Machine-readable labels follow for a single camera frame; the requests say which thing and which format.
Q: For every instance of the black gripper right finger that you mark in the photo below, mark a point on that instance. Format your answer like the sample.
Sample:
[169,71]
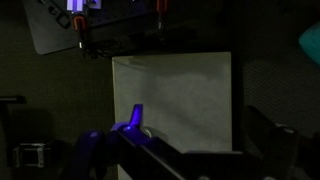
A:
[267,136]

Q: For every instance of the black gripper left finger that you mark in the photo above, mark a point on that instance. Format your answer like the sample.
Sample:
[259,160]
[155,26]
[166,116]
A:
[136,116]

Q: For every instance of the teal vase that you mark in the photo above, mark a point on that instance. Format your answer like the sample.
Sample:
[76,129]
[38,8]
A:
[309,41]

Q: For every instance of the small silver buckle device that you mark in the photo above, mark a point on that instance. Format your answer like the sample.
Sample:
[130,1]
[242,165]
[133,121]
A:
[31,155]

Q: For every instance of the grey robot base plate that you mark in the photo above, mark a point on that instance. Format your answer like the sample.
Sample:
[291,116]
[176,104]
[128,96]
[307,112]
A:
[51,23]

